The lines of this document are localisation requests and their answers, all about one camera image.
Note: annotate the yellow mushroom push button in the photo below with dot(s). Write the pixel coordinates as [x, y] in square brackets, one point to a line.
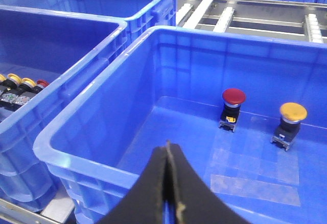
[289, 125]

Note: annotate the roller conveyor frame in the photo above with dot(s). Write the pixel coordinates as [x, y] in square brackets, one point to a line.
[266, 18]

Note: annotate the steel rack front rail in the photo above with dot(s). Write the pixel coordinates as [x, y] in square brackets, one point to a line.
[16, 214]

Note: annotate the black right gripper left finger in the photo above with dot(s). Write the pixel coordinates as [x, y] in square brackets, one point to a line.
[144, 201]

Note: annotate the yellow push button right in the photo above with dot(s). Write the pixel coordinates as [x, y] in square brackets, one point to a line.
[27, 86]

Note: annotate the red mushroom push button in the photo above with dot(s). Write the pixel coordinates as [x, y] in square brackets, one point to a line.
[232, 98]

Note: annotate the blue destination crate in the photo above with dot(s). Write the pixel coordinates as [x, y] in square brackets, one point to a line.
[167, 86]

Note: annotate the yellow push button middle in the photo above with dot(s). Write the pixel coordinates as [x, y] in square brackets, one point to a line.
[12, 82]

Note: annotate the yellow push button small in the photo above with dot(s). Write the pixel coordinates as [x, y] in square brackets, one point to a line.
[2, 86]

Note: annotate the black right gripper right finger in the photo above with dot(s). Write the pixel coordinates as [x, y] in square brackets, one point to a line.
[194, 202]

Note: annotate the blue crate with buttons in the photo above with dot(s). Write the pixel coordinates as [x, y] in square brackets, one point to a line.
[68, 51]

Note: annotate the red push button in row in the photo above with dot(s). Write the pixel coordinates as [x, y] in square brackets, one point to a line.
[40, 85]

